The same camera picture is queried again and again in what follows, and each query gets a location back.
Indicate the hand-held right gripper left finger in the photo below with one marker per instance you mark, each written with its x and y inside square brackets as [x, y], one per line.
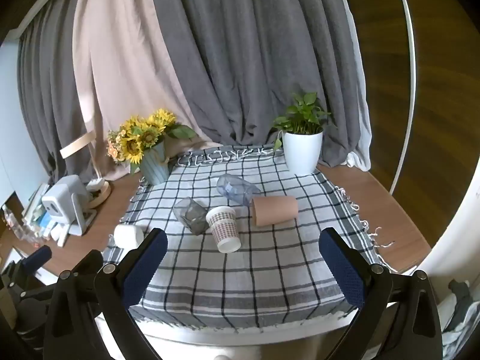
[145, 268]

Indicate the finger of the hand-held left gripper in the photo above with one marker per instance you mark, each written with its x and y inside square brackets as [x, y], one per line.
[37, 257]

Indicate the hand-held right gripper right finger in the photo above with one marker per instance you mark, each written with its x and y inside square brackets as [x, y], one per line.
[343, 270]

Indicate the white cup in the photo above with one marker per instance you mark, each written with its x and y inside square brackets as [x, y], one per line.
[127, 236]

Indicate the grey glass cup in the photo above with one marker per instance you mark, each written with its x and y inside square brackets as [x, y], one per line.
[191, 215]

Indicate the patterned paper cup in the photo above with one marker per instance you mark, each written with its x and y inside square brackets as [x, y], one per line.
[224, 230]

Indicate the tan cup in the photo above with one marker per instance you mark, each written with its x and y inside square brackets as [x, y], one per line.
[275, 210]

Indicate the clear blue plastic cup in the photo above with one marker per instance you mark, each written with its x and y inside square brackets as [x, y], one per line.
[236, 189]

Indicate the white box-shaped device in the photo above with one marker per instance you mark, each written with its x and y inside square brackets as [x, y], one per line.
[62, 202]

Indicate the round wooden tray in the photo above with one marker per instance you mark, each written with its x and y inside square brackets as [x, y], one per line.
[102, 195]

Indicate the grey checkered tablecloth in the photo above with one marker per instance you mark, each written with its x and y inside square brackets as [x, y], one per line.
[243, 277]

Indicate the teal ribbed vase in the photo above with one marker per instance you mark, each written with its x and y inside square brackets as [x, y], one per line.
[155, 167]

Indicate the beige curtain tieback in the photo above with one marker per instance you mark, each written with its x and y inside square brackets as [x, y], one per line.
[77, 146]

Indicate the white plant pot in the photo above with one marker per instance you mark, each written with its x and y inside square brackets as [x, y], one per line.
[303, 152]

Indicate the grey cloth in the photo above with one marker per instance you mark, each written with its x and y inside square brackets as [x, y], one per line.
[463, 307]

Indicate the sunflower bouquet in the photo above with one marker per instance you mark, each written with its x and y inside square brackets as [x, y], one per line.
[140, 138]

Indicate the white sheer curtain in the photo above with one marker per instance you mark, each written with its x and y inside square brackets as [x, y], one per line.
[362, 127]

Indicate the grey curtain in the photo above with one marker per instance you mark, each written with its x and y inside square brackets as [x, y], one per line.
[48, 101]
[258, 56]

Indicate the green leafy plant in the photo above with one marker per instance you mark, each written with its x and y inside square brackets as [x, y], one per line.
[302, 114]

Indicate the pink curtain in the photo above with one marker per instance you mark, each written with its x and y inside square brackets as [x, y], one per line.
[123, 75]

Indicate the white round hoop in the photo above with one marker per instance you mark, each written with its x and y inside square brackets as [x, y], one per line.
[410, 63]

